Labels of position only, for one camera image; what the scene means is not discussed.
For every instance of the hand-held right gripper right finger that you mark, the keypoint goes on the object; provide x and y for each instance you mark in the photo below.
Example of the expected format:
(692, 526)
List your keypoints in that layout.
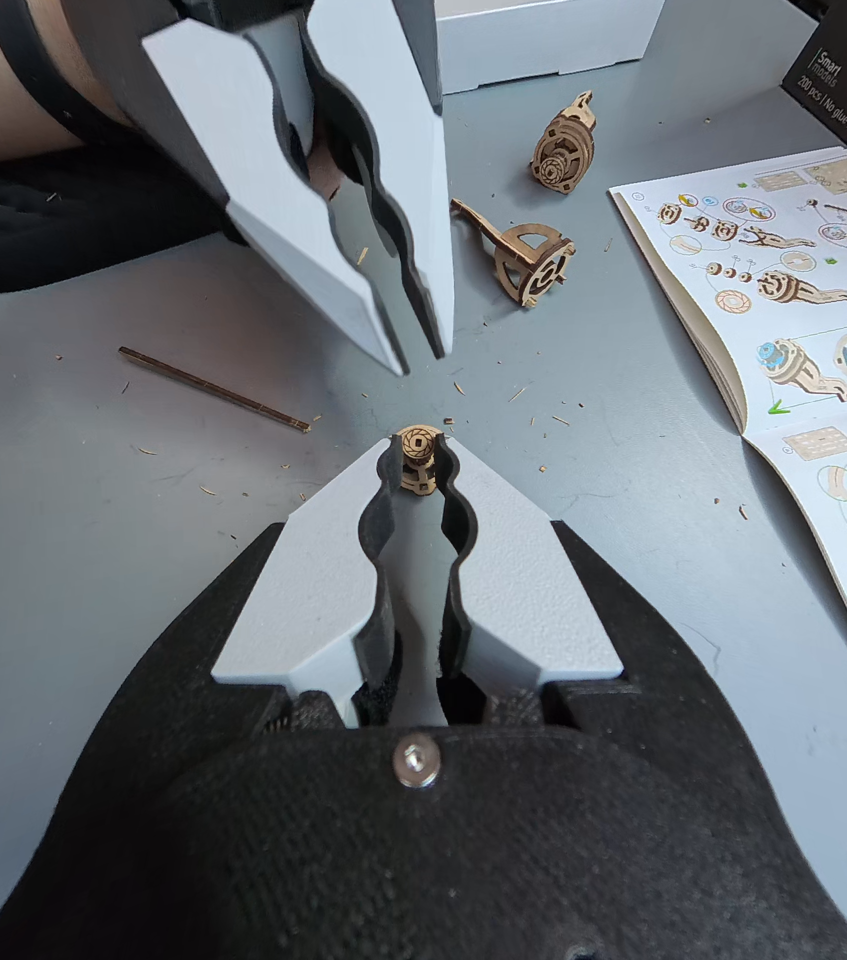
(528, 600)

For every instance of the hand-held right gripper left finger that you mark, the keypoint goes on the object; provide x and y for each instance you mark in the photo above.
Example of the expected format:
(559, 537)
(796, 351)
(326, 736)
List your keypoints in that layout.
(311, 600)

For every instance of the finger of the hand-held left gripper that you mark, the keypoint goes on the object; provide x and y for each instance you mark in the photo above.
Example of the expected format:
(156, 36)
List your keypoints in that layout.
(393, 75)
(228, 120)

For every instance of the black textured pad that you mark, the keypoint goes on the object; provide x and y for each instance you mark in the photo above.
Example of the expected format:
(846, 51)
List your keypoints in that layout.
(56, 225)

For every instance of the white cardboard box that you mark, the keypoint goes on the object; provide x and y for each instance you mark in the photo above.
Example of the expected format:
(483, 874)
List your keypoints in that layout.
(543, 37)

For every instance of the round wooden wheel assembly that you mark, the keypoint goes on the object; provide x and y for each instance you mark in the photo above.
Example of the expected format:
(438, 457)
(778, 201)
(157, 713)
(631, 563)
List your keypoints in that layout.
(562, 150)

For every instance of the wooden wheel part with leg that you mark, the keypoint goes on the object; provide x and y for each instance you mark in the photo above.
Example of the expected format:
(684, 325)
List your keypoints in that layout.
(528, 262)

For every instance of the thin wooden stick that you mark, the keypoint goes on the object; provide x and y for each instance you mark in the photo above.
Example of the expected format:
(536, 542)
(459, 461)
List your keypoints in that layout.
(213, 388)

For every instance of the illustrated instruction booklet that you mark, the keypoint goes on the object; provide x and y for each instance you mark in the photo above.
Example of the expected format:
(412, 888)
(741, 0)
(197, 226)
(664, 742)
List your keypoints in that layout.
(806, 360)

